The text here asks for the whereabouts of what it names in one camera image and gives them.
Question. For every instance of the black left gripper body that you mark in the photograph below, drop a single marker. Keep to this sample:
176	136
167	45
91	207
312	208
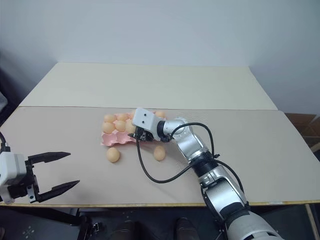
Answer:
32	183

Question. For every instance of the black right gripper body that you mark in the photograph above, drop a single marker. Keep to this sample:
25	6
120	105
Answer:
143	135

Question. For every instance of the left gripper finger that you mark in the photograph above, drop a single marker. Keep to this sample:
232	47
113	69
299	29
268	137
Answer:
48	156
61	188

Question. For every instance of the orange egg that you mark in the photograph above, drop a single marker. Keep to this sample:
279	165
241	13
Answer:
122	116
108	127
129	127
109	117
160	114
159	153
120	125
113	155

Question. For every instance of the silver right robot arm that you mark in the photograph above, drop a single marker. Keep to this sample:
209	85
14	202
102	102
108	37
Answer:
190	142

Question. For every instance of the pink egg carton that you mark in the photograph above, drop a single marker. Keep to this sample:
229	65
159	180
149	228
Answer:
113	138

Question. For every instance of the black base with white marks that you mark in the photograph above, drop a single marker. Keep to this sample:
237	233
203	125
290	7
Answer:
30	225

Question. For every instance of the dark rounded brown shape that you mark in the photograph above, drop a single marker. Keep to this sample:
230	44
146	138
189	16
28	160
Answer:
185	228

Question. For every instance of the brown cardboard box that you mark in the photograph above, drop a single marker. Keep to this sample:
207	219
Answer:
301	126

